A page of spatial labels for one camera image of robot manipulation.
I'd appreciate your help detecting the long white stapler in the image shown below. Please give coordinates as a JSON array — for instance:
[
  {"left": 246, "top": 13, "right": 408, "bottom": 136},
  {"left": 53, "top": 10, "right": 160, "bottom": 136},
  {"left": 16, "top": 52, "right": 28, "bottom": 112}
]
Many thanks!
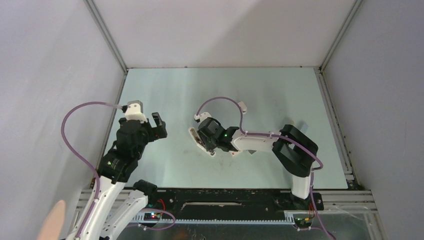
[{"left": 188, "top": 127, "right": 216, "bottom": 157}]

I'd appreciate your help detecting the small white mini stapler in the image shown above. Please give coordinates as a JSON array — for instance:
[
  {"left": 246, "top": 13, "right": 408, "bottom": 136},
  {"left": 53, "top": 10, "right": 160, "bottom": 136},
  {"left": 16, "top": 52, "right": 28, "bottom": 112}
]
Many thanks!
[{"left": 237, "top": 101, "right": 247, "bottom": 113}]

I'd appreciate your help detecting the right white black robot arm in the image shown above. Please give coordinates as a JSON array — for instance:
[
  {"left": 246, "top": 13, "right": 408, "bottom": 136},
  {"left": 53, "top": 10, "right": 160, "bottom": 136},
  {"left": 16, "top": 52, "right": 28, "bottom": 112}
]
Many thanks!
[{"left": 190, "top": 116, "right": 319, "bottom": 209}]

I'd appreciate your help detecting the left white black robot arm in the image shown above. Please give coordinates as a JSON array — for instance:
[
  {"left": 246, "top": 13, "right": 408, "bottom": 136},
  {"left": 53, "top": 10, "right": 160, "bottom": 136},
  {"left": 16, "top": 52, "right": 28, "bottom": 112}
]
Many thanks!
[{"left": 66, "top": 112, "right": 168, "bottom": 240}]

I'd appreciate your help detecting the left small circuit board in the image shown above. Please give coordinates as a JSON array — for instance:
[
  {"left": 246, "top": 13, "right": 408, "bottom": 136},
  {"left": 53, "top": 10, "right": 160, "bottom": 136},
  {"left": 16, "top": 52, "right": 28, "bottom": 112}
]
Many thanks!
[{"left": 143, "top": 212, "right": 162, "bottom": 222}]

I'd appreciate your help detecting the small circuit board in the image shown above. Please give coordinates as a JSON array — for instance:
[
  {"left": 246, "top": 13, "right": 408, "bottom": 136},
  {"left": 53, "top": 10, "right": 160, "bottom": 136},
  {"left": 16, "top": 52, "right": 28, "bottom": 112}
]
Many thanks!
[
  {"left": 294, "top": 217, "right": 314, "bottom": 230},
  {"left": 143, "top": 212, "right": 162, "bottom": 222}
]

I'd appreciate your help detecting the right small circuit board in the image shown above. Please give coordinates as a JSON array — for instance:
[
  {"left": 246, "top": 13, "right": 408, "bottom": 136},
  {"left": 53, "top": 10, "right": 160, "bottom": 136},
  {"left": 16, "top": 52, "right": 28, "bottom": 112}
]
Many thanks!
[{"left": 294, "top": 217, "right": 314, "bottom": 230}]

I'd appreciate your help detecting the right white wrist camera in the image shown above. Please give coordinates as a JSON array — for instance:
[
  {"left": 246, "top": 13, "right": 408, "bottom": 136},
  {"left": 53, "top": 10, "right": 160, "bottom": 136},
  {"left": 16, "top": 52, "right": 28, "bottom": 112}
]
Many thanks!
[{"left": 193, "top": 112, "right": 212, "bottom": 124}]

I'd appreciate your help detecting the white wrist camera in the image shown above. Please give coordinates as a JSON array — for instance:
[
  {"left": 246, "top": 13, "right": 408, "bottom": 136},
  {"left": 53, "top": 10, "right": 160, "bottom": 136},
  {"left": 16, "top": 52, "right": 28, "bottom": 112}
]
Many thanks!
[
  {"left": 193, "top": 112, "right": 212, "bottom": 124},
  {"left": 122, "top": 100, "right": 148, "bottom": 124}
]

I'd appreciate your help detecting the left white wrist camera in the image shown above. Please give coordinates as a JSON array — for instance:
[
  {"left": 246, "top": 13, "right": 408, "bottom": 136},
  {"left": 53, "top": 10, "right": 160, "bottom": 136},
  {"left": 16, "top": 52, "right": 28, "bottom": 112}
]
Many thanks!
[{"left": 122, "top": 100, "right": 148, "bottom": 124}]

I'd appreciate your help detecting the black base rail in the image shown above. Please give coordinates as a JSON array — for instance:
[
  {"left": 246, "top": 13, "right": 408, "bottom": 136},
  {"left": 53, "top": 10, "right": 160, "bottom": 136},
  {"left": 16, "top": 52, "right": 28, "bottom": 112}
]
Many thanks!
[{"left": 147, "top": 188, "right": 324, "bottom": 223}]

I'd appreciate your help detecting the white cable duct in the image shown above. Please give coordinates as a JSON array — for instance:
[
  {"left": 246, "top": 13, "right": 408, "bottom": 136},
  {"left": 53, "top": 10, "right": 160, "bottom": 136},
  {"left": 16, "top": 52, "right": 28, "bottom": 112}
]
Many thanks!
[{"left": 129, "top": 211, "right": 296, "bottom": 226}]

